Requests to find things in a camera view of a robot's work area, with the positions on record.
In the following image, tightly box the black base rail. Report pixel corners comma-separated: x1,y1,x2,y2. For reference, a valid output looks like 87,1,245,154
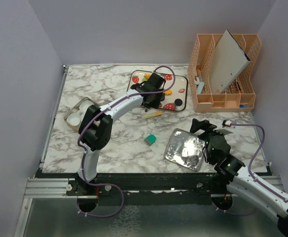
36,170,227,205

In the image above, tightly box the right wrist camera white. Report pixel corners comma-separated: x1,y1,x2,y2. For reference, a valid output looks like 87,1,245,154
214,120,235,135

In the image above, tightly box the light blue eraser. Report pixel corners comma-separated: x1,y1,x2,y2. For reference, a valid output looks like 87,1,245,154
197,81,205,94

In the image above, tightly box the grey white board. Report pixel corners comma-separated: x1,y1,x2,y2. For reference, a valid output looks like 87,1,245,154
209,30,250,94

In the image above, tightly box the silver tin lid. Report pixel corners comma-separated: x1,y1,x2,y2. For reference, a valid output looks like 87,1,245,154
164,128,205,171

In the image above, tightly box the cookie pile orange green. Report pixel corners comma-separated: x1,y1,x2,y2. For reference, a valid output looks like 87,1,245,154
142,74,151,82

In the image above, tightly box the white paper cup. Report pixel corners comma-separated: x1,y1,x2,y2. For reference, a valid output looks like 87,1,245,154
79,100,93,113
66,113,81,126

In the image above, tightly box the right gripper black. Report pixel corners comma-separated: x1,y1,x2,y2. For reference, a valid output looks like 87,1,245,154
190,118,228,162

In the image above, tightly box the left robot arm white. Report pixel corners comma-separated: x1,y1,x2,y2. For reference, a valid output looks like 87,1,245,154
78,72,166,195

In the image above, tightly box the green grey eraser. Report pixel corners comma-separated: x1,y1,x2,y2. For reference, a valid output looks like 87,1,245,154
144,134,157,146

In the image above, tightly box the yellow orange highlighter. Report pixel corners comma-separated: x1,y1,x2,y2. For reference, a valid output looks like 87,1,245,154
143,111,163,119

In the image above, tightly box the black sandwich cookie right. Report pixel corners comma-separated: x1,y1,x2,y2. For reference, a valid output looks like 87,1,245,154
174,99,183,107

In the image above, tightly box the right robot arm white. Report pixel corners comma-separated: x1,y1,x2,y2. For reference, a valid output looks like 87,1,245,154
190,118,288,237

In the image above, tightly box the gold cookie tin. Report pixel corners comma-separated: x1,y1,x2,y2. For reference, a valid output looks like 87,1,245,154
64,97,99,132

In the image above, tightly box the strawberry pattern tray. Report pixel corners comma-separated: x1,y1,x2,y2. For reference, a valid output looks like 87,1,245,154
124,70,189,112

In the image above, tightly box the peach desk organizer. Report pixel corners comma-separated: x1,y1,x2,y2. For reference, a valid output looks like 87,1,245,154
188,31,261,113

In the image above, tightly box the orange fish cookie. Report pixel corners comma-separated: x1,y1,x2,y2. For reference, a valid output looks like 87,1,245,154
164,90,172,96

